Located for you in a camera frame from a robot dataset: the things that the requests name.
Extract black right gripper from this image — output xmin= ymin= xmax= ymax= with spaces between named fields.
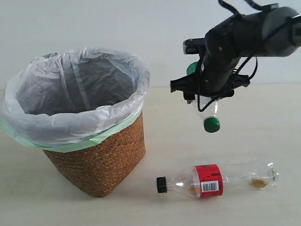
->
xmin=170 ymin=54 xmax=250 ymax=102

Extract green cap water bottle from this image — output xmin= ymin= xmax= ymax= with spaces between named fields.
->
xmin=185 ymin=61 xmax=222 ymax=133

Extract red label cola bottle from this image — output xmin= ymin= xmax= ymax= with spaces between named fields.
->
xmin=156 ymin=160 xmax=279 ymax=199

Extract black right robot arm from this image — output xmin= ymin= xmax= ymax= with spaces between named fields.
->
xmin=170 ymin=7 xmax=301 ymax=101

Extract white plastic bin liner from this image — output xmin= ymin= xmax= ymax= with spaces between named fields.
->
xmin=0 ymin=47 xmax=150 ymax=153

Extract woven brown wicker basket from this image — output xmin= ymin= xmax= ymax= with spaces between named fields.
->
xmin=44 ymin=114 xmax=146 ymax=198

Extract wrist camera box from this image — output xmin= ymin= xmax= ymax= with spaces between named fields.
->
xmin=182 ymin=38 xmax=206 ymax=55

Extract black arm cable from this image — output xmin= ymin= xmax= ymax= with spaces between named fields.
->
xmin=195 ymin=0 xmax=301 ymax=113

